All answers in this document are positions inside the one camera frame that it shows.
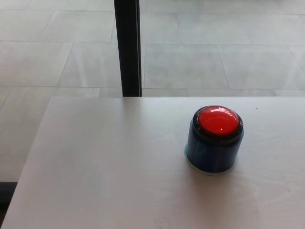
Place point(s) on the black vertical metal post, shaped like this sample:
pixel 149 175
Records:
pixel 128 47

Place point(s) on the red dome button blue base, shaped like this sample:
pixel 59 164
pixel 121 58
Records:
pixel 218 122

